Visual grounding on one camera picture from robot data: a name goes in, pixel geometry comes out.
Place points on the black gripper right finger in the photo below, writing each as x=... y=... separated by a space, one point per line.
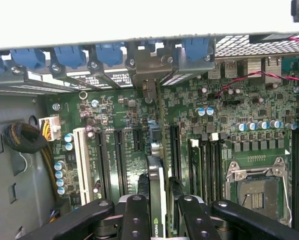
x=197 y=220

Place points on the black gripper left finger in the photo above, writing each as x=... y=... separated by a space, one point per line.
x=137 y=220

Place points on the black RAM slot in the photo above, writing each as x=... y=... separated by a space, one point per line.
x=214 y=172
x=204 y=172
x=223 y=172
x=297 y=175

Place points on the black RAM stick with label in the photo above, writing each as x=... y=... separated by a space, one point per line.
x=195 y=170

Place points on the long black expansion slot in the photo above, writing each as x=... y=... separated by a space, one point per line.
x=102 y=165
x=175 y=152
x=121 y=162

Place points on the CPU socket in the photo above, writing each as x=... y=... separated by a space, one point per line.
x=258 y=197

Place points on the white expansion slot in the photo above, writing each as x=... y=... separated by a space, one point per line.
x=82 y=165

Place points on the short black expansion slot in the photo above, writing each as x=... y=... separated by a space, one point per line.
x=138 y=140

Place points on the metal locking lever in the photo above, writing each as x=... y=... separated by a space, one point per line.
x=287 y=195

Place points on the green motherboard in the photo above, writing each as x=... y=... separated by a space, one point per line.
x=114 y=112

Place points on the white power connector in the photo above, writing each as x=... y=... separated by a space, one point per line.
x=52 y=128

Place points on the open grey PC case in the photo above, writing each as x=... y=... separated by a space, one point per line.
x=14 y=155

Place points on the metal USB port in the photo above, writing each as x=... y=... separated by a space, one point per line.
x=231 y=70
x=214 y=71

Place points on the metal slot cover plate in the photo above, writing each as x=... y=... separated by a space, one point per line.
x=58 y=73
x=192 y=67
x=4 y=77
x=95 y=71

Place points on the teal rear port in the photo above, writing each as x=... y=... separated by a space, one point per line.
x=295 y=65

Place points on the black case fan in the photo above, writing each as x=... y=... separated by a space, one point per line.
x=269 y=38

